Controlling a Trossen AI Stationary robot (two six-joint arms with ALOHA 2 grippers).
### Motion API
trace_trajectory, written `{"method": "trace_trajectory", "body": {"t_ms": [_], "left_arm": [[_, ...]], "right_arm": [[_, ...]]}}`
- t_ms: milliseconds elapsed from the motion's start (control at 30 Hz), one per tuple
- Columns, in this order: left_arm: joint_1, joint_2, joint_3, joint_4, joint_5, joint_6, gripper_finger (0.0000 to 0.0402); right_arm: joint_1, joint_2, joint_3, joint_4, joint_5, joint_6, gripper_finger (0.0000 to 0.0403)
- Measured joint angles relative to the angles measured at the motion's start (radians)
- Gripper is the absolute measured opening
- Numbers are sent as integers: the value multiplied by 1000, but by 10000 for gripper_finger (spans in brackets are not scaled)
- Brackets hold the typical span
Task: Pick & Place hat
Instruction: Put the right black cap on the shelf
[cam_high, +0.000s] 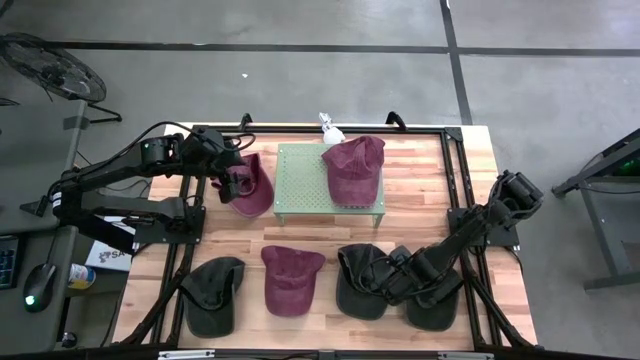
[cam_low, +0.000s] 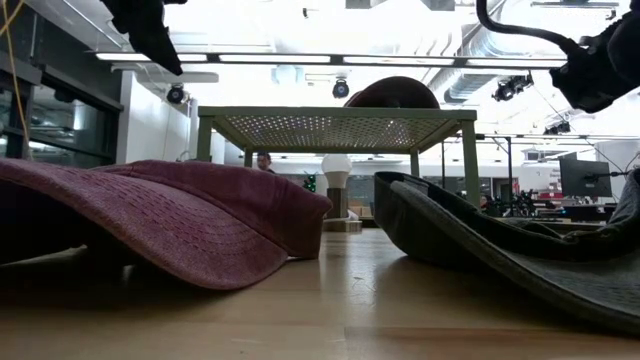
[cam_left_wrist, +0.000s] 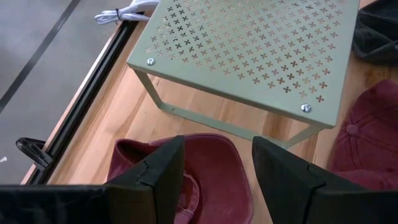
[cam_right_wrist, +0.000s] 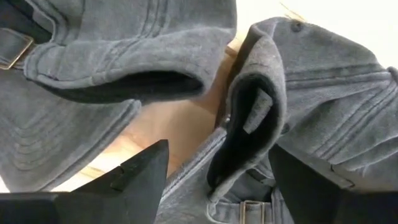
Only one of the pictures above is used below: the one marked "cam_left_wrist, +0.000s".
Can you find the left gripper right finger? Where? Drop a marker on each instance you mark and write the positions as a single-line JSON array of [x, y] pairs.
[[311, 202]]

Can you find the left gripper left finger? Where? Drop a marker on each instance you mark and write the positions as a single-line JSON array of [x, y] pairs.
[[77, 205]]

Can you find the maroon baseball cap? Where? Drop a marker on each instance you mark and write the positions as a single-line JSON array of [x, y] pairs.
[[217, 174], [370, 133]]

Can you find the green perforated metal shelf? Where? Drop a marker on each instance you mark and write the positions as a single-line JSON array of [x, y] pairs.
[[248, 46]]

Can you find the dark grey baseball cap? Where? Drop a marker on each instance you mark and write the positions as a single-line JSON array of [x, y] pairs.
[[376, 34]]

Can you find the black frame hook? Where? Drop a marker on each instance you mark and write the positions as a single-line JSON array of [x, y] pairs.
[[32, 151]]

